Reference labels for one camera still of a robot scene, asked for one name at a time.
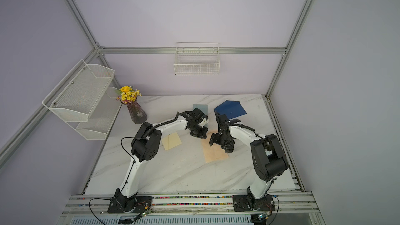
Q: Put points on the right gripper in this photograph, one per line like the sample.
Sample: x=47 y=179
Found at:
x=215 y=138

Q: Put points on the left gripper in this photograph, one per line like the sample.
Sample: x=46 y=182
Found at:
x=203 y=134

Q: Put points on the peach paper sheet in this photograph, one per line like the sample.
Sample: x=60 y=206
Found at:
x=212 y=152

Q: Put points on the teal envelope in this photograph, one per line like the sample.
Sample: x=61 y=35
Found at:
x=202 y=107

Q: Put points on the cream envelope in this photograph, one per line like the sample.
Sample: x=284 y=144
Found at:
x=171 y=141

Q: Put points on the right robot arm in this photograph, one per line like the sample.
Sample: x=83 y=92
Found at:
x=268 y=157

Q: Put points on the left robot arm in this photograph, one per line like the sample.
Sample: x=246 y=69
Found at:
x=145 y=145

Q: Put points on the dark blue envelope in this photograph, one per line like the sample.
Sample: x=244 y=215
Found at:
x=232 y=109

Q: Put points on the dark glass vase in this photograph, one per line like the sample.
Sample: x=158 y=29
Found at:
x=137 y=113

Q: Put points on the yellow flower bouquet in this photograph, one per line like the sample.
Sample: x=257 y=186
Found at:
x=128 y=95

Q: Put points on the white mesh two-tier shelf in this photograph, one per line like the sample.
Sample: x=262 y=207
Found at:
x=86 y=101

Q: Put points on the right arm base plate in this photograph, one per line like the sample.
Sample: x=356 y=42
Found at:
x=248 y=203

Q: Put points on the white wire wall basket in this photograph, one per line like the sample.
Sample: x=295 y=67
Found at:
x=196 y=59

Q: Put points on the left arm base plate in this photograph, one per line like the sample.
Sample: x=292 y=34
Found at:
x=136 y=204

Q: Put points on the aluminium front rail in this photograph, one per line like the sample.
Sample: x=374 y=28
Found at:
x=193 y=209

